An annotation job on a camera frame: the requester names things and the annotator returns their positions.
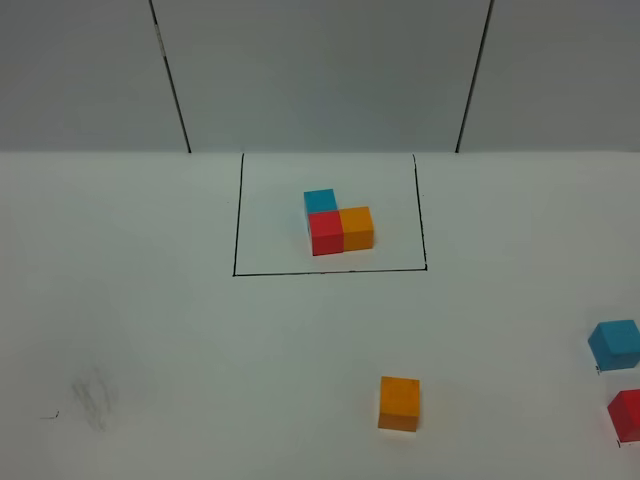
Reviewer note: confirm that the blue template cube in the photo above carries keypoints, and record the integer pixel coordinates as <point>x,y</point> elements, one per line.
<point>319,201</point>

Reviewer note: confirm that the red template cube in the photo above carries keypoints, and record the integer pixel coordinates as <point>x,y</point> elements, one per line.
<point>326,233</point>

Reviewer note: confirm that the orange template cube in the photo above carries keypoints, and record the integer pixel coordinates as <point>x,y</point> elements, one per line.
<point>358,228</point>

